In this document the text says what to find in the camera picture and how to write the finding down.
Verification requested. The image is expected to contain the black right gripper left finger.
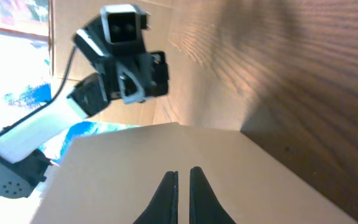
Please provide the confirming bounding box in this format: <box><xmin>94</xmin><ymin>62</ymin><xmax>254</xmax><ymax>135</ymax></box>
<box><xmin>134</xmin><ymin>171</ymin><xmax>178</xmax><ymax>224</ymax></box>

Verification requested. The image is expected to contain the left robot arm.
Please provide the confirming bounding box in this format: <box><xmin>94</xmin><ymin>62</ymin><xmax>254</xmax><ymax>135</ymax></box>
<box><xmin>0</xmin><ymin>22</ymin><xmax>169</xmax><ymax>199</ymax></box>

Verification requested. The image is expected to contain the cardboard box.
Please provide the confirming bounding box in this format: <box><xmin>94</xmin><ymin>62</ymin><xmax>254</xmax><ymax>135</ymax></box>
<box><xmin>33</xmin><ymin>123</ymin><xmax>353</xmax><ymax>224</ymax></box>

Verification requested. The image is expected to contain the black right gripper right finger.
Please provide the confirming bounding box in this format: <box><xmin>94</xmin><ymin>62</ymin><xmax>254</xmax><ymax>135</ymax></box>
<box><xmin>189</xmin><ymin>166</ymin><xmax>236</xmax><ymax>224</ymax></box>

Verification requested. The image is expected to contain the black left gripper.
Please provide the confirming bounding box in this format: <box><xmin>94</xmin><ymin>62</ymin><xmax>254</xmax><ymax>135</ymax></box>
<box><xmin>98</xmin><ymin>50</ymin><xmax>169</xmax><ymax>105</ymax></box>

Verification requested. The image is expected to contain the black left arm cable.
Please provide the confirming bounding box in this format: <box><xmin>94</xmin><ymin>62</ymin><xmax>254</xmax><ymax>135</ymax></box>
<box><xmin>42</xmin><ymin>46</ymin><xmax>77</xmax><ymax>108</ymax></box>

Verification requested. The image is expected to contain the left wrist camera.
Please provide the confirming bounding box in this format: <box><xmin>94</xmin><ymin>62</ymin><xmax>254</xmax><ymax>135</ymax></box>
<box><xmin>100</xmin><ymin>4</ymin><xmax>149</xmax><ymax>56</ymax></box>

